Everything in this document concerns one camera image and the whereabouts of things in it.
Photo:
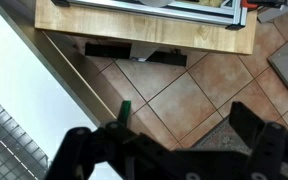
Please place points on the steel dish drying rack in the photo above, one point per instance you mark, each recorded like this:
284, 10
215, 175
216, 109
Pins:
4, 143

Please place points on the patterned grey rug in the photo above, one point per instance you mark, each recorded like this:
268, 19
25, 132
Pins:
217, 140

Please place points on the red black clamp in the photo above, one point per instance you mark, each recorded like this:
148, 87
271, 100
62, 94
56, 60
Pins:
250, 4

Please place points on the aluminium profile frame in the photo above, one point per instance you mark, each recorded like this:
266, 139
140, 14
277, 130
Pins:
184, 11

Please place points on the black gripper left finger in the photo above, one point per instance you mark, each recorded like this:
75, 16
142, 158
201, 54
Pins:
84, 146

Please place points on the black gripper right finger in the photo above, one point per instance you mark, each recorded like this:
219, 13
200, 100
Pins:
267, 146

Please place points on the wooden table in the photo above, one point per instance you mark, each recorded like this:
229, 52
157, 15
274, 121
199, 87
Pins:
134, 26

